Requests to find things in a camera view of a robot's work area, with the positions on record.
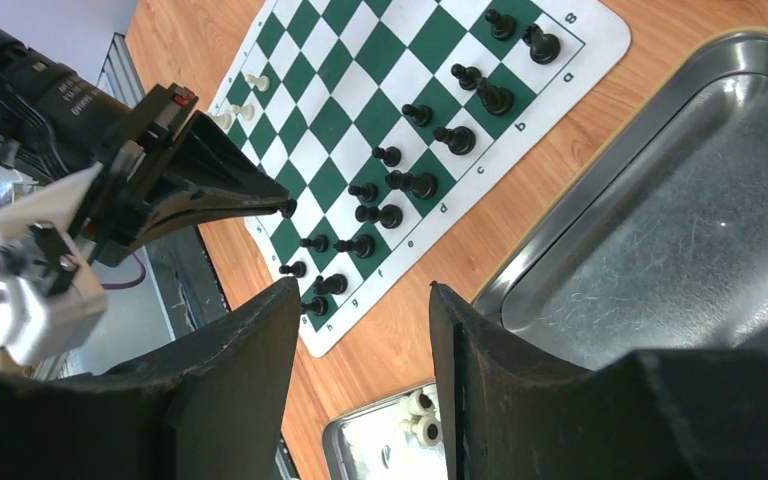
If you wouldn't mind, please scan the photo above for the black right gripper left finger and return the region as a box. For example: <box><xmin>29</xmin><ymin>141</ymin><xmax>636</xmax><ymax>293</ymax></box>
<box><xmin>0</xmin><ymin>278</ymin><xmax>301</xmax><ymax>479</ymax></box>

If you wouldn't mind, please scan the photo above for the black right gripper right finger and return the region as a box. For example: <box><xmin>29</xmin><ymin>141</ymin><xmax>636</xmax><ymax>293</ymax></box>
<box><xmin>429</xmin><ymin>282</ymin><xmax>768</xmax><ymax>479</ymax></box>

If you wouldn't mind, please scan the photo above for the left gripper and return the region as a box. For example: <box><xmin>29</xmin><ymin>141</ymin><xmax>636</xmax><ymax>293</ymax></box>
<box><xmin>67</xmin><ymin>84</ymin><xmax>289</xmax><ymax>267</ymax></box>

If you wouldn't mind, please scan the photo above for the black bishop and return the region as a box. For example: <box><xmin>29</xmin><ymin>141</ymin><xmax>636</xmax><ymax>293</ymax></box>
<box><xmin>313</xmin><ymin>273</ymin><xmax>348</xmax><ymax>296</ymax></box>
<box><xmin>333</xmin><ymin>234</ymin><xmax>376</xmax><ymax>259</ymax></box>

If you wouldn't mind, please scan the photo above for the black knight piece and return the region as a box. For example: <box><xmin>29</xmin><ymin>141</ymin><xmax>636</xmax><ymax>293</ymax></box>
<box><xmin>476</xmin><ymin>78</ymin><xmax>514</xmax><ymax>116</ymax></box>

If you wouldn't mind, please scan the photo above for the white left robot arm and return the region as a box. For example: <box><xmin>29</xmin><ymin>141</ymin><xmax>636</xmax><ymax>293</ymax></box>
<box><xmin>0</xmin><ymin>29</ymin><xmax>297</xmax><ymax>266</ymax></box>

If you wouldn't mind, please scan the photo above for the green white chess mat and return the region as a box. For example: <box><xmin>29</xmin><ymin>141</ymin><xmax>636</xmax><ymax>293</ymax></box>
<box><xmin>209</xmin><ymin>1</ymin><xmax>631</xmax><ymax>357</ymax></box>

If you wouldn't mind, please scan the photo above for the metal tin with black pieces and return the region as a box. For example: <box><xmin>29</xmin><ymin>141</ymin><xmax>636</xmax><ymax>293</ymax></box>
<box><xmin>473</xmin><ymin>30</ymin><xmax>768</xmax><ymax>369</ymax></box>

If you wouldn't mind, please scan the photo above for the metal tin lid tray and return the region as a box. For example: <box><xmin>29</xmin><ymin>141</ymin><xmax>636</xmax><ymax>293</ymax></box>
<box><xmin>322</xmin><ymin>382</ymin><xmax>448</xmax><ymax>479</ymax></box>

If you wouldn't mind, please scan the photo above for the black piece at h file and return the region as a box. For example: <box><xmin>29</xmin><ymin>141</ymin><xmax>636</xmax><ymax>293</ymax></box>
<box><xmin>301</xmin><ymin>295</ymin><xmax>329</xmax><ymax>317</ymax></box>

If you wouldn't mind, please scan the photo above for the black bishop in tin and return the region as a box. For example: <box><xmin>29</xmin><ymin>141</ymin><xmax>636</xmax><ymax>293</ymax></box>
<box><xmin>313</xmin><ymin>273</ymin><xmax>348</xmax><ymax>296</ymax></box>

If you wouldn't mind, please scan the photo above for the black queen in tin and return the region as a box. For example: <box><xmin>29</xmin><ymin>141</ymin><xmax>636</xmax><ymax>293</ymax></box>
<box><xmin>354</xmin><ymin>204</ymin><xmax>403</xmax><ymax>229</ymax></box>

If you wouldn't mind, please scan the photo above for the black piece in tin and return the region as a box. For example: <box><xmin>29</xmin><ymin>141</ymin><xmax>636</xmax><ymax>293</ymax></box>
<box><xmin>433</xmin><ymin>126</ymin><xmax>476</xmax><ymax>156</ymax></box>

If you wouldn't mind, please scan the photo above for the black pawn by corner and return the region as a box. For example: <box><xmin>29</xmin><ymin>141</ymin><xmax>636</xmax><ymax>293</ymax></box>
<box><xmin>484</xmin><ymin>8</ymin><xmax>517</xmax><ymax>41</ymax></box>

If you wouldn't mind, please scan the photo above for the black rook corner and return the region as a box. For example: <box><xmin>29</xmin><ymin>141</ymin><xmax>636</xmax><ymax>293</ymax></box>
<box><xmin>522</xmin><ymin>24</ymin><xmax>561</xmax><ymax>65</ymax></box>

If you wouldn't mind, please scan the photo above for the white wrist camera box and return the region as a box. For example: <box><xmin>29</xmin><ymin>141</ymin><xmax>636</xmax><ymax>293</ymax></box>
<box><xmin>0</xmin><ymin>164</ymin><xmax>107</xmax><ymax>366</ymax></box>

